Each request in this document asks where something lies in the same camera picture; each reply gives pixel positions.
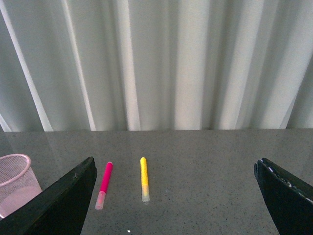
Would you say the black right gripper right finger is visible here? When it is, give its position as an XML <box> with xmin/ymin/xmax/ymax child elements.
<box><xmin>254</xmin><ymin>158</ymin><xmax>313</xmax><ymax>235</ymax></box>

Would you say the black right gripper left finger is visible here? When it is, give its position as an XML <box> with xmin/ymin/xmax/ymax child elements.
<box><xmin>0</xmin><ymin>157</ymin><xmax>96</xmax><ymax>235</ymax></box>

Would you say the white pleated curtain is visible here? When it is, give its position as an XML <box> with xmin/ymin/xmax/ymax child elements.
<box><xmin>0</xmin><ymin>0</ymin><xmax>313</xmax><ymax>132</ymax></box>

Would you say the pink mesh pen cup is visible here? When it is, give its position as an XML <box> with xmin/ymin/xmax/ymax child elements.
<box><xmin>0</xmin><ymin>154</ymin><xmax>42</xmax><ymax>218</ymax></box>

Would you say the yellow marker pen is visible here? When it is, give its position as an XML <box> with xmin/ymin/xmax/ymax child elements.
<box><xmin>140</xmin><ymin>157</ymin><xmax>150</xmax><ymax>202</ymax></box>

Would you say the pink marker pen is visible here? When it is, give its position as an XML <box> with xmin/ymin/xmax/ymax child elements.
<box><xmin>95</xmin><ymin>162</ymin><xmax>113</xmax><ymax>210</ymax></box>

